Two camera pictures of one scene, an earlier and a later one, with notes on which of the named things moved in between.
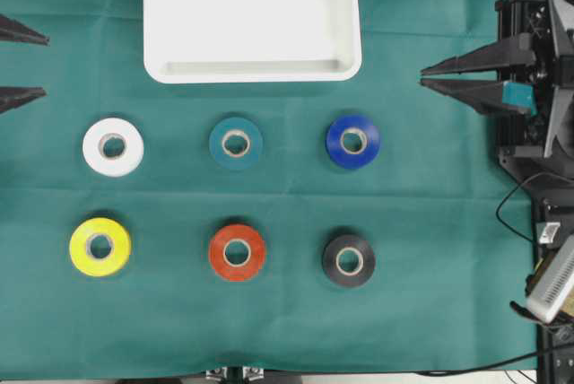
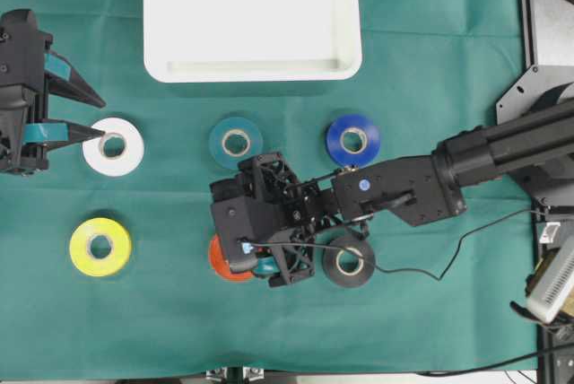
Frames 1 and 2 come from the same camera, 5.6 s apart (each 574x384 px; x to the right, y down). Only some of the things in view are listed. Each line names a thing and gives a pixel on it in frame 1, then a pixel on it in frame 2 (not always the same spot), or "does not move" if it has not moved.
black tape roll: x=333 y=253 does not move
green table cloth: x=198 y=229 does not move
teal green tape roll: x=228 y=127 does not move
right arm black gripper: x=534 y=39 → x=266 y=219
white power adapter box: x=553 y=283 does not move
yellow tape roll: x=82 y=254 does not move
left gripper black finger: x=12 y=97 → x=51 y=133
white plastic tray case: x=250 y=18 does not move
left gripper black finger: x=12 y=30 → x=63 y=80
